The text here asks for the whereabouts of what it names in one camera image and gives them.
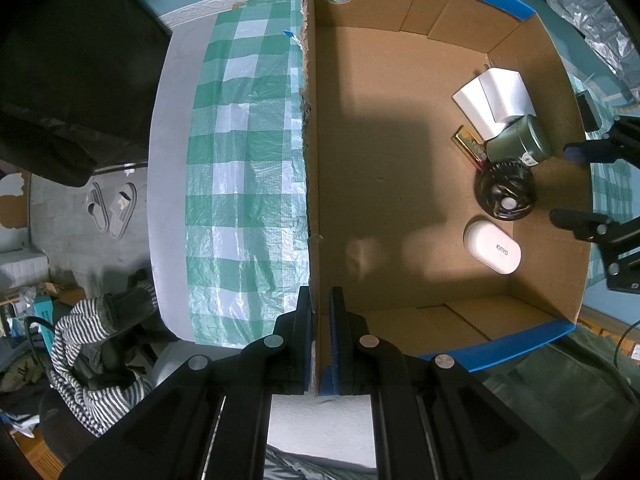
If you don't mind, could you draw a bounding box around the dark green jar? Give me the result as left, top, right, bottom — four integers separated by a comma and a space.
486, 115, 552, 167

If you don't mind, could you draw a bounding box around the black round fan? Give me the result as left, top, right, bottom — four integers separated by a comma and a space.
474, 159, 537, 221

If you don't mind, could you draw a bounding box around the white oval case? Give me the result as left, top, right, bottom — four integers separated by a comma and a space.
463, 219, 522, 275

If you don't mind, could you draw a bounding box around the white rectangular box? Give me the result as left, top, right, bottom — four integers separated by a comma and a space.
452, 67, 536, 142

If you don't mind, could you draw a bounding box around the brown cardboard box blue rim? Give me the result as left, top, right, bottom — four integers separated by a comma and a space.
303, 0, 591, 374

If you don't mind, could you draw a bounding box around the striped black white garment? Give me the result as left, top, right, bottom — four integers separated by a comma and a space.
48, 280, 157, 437

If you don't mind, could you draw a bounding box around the black office chair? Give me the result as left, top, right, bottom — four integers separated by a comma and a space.
22, 316, 151, 466

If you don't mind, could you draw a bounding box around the silver foil bag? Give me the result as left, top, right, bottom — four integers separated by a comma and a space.
546, 0, 639, 103

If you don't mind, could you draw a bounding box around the grey slipper right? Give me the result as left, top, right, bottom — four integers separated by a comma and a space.
110, 182, 137, 240

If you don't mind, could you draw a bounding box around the grey slipper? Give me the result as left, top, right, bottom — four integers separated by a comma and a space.
86, 182, 110, 233
110, 182, 137, 240

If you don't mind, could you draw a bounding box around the green white checkered tablecloth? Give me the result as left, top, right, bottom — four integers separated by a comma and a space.
184, 0, 309, 348

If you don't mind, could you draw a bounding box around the grey slipper left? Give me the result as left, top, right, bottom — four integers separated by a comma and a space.
86, 182, 110, 233

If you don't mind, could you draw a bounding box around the black monitor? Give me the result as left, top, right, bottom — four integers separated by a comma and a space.
1, 0, 170, 188

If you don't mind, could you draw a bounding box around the black cable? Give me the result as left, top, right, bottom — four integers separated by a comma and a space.
613, 331, 640, 386

